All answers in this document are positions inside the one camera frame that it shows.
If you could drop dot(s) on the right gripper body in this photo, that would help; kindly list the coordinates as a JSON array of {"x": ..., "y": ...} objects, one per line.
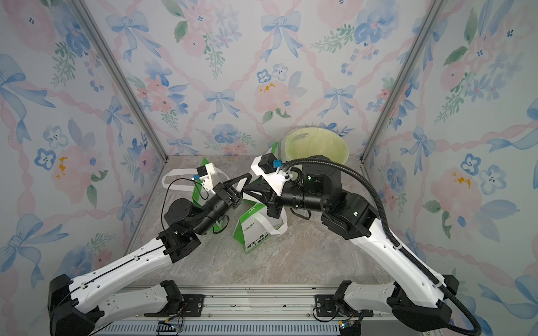
[{"x": 275, "y": 206}]

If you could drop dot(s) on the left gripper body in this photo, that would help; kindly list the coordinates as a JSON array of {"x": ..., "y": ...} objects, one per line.
[{"x": 225, "y": 197}]

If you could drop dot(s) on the green white bag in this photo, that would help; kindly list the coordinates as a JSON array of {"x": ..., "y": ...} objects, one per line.
[
  {"x": 187, "y": 180},
  {"x": 255, "y": 226},
  {"x": 272, "y": 153}
]

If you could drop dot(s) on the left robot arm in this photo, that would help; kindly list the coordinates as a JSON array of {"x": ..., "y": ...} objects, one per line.
[{"x": 84, "y": 304}]

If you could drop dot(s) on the cream trash bin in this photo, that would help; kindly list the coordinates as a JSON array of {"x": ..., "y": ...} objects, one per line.
[{"x": 315, "y": 143}]

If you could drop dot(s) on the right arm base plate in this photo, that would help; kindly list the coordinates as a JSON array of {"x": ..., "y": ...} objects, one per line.
[{"x": 326, "y": 307}]

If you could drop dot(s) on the aluminium front rail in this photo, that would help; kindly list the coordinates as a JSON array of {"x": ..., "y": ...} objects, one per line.
[{"x": 260, "y": 310}]

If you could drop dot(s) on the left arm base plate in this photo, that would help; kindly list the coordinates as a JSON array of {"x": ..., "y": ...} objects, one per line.
[{"x": 191, "y": 305}]

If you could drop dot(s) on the left aluminium corner post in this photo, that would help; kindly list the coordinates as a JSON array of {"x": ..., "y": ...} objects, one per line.
[{"x": 84, "y": 16}]

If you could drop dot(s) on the aluminium corner post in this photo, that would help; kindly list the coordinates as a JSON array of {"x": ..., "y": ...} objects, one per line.
[
  {"x": 84, "y": 16},
  {"x": 430, "y": 21}
]

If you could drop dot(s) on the right aluminium corner post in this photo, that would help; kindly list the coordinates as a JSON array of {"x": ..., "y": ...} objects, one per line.
[{"x": 430, "y": 21}]

